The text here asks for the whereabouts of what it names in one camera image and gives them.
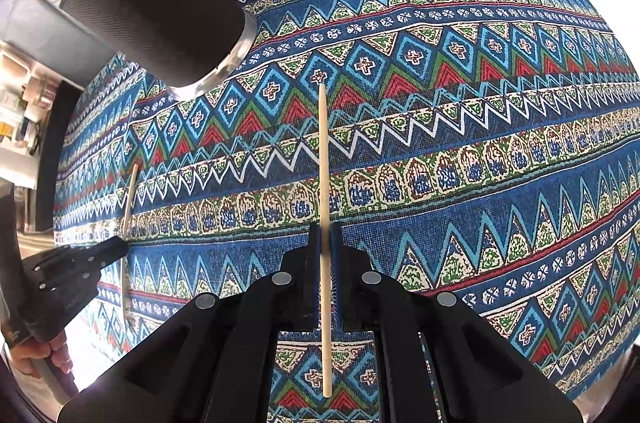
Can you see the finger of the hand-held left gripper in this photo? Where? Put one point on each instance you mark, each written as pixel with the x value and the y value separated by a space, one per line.
pixel 107 250

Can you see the black cup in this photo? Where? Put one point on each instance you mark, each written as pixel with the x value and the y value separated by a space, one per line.
pixel 150 3

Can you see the cluttered white shelf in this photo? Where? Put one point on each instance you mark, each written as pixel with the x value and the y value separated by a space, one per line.
pixel 25 103

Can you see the blue patterned tablecloth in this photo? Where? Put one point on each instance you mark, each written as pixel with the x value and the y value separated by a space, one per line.
pixel 450 153

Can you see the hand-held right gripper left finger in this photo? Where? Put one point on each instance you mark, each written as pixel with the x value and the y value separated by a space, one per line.
pixel 315 268

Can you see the person's left hand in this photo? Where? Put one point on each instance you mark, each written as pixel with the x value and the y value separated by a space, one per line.
pixel 50 353

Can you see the light wooden chopstick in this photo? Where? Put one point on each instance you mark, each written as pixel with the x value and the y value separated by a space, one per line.
pixel 131 193
pixel 324 153

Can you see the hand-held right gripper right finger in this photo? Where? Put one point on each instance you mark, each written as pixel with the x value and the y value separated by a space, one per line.
pixel 338 273

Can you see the black chair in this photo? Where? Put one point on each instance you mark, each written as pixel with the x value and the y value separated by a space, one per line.
pixel 57 153

